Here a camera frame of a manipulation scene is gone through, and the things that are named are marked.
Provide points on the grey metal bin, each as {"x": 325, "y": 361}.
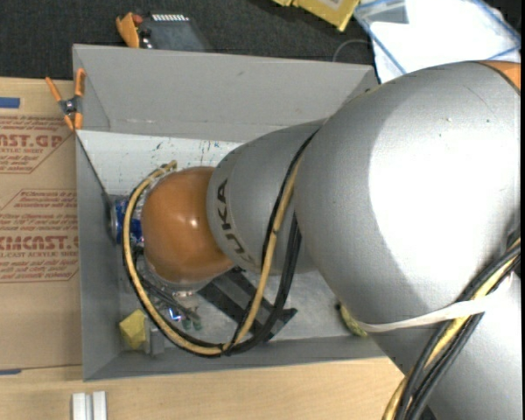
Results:
{"x": 166, "y": 90}

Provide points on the yellow sponge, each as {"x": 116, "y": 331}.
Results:
{"x": 133, "y": 328}

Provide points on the brown cardboard board, red print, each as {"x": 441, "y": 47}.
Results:
{"x": 35, "y": 313}

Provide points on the blue and silver can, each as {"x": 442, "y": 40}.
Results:
{"x": 119, "y": 219}

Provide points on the yellow-green round thing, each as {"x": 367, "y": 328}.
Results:
{"x": 352, "y": 324}

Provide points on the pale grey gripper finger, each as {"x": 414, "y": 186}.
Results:
{"x": 157, "y": 343}

